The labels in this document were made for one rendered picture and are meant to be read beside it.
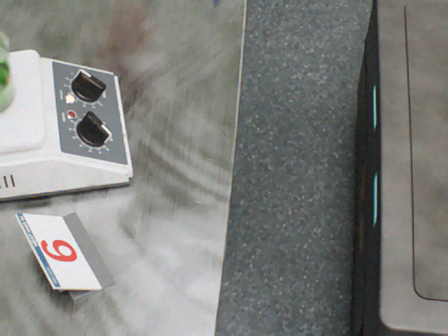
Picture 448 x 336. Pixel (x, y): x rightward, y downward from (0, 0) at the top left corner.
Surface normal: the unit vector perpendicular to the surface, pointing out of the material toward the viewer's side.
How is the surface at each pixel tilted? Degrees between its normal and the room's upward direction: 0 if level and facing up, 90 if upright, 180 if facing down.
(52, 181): 90
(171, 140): 0
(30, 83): 0
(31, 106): 0
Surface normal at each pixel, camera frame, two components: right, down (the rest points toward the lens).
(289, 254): -0.02, -0.58
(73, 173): 0.15, 0.80
